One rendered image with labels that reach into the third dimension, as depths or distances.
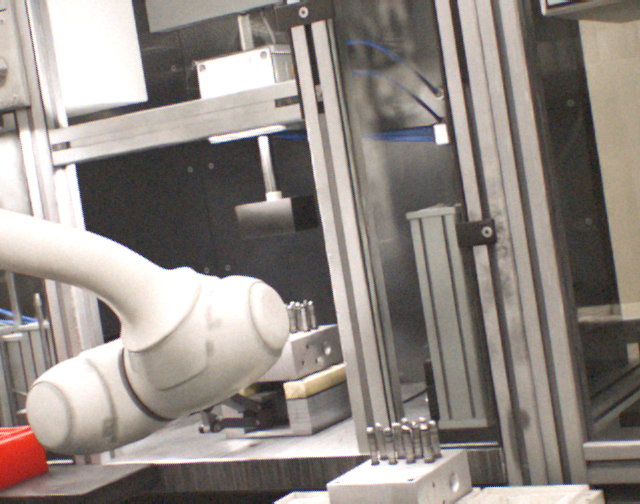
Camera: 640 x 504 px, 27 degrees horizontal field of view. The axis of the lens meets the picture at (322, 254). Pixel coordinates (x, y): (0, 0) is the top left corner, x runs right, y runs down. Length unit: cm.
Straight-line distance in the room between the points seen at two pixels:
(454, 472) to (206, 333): 28
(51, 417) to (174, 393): 13
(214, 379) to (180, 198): 84
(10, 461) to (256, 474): 31
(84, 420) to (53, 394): 4
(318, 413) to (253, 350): 41
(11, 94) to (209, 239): 50
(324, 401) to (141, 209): 60
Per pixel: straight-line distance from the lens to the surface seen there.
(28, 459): 173
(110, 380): 138
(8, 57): 174
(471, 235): 142
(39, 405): 139
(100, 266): 129
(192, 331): 130
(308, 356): 171
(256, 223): 175
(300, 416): 168
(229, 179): 207
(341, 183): 148
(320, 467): 156
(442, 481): 133
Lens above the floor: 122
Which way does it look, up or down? 3 degrees down
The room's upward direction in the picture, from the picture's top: 9 degrees counter-clockwise
